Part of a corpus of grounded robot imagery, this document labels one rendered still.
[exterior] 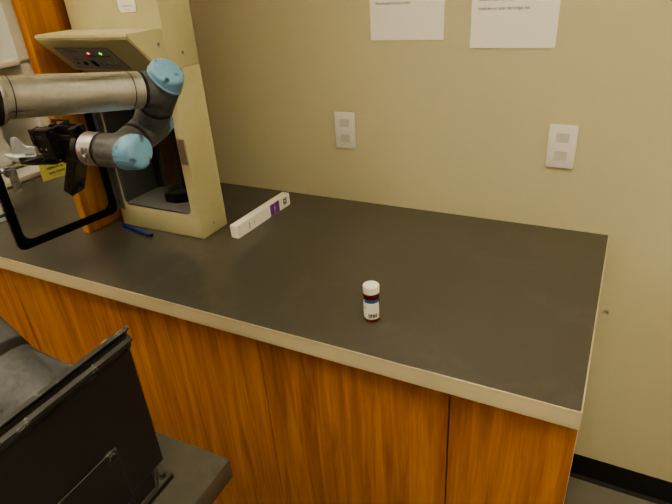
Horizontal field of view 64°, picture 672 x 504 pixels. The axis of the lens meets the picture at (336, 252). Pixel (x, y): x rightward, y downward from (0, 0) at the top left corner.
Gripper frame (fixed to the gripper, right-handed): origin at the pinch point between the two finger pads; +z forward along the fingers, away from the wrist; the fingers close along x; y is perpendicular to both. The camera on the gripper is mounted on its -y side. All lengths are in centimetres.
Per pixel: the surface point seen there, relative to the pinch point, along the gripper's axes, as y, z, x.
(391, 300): -33, -87, -7
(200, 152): -11.6, -26.6, -30.8
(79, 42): 20.0, -7.6, -19.9
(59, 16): 23.4, 11.1, -34.3
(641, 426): -101, -154, -47
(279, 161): -30, -31, -67
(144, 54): 17.0, -24.6, -21.4
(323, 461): -71, -74, 12
